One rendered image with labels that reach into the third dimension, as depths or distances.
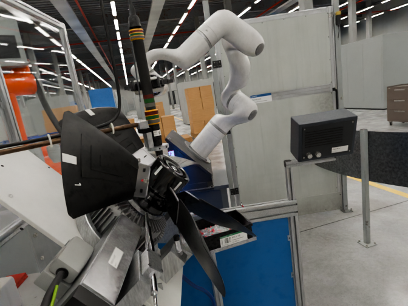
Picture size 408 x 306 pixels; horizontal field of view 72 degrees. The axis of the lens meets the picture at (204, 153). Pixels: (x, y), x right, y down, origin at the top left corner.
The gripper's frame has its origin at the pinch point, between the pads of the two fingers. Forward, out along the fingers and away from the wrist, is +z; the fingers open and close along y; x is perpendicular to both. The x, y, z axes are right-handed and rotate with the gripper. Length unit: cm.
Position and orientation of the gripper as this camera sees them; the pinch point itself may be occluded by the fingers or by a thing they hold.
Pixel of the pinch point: (145, 84)
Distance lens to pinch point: 91.8
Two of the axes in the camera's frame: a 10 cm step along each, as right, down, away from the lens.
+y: -9.9, 1.5, 0.0
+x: -1.5, -9.7, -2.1
